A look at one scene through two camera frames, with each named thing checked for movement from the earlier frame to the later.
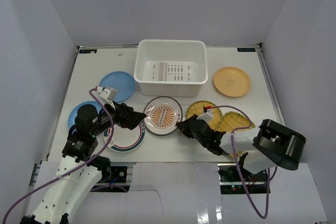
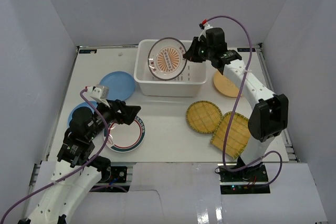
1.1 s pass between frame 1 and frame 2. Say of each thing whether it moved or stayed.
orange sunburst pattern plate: moved
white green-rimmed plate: stayed
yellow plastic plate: stayed
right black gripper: moved
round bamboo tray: stayed
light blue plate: stayed
